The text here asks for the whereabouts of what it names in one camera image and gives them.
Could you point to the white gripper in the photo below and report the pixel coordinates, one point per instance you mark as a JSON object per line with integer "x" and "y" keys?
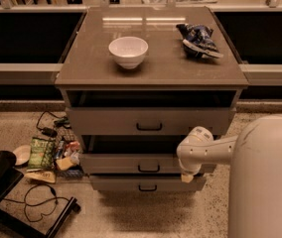
{"x": 190, "y": 171}

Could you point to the grey drawer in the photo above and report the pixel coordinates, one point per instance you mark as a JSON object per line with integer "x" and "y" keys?
{"x": 145, "y": 184}
{"x": 96, "y": 164}
{"x": 148, "y": 121}

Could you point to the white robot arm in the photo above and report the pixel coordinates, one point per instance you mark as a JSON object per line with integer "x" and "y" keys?
{"x": 255, "y": 178}

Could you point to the grey drawer cabinet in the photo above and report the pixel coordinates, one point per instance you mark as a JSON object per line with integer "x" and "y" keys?
{"x": 166, "y": 78}

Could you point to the grey bottom drawer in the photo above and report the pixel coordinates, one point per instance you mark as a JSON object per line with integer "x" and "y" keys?
{"x": 145, "y": 184}

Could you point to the grey top drawer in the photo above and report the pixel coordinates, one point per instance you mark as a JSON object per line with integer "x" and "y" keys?
{"x": 148, "y": 121}

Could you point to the yellow sponge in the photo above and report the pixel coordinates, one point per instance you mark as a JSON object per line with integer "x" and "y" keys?
{"x": 64, "y": 164}

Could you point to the blue can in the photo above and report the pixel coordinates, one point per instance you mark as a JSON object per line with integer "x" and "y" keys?
{"x": 60, "y": 150}

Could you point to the blue chip bag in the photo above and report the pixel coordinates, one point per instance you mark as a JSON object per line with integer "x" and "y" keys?
{"x": 197, "y": 41}

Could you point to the white bowl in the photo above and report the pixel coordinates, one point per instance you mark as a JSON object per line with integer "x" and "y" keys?
{"x": 128, "y": 52}

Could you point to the yellow snack bag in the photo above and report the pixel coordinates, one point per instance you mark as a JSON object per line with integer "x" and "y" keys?
{"x": 45, "y": 176}

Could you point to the green chip bag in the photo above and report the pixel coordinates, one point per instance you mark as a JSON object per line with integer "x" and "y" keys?
{"x": 41, "y": 155}

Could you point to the white plate on floor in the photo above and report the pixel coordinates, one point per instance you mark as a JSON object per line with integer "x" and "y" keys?
{"x": 22, "y": 154}

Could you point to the black chair base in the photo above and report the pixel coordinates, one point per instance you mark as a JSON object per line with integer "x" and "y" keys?
{"x": 9, "y": 177}

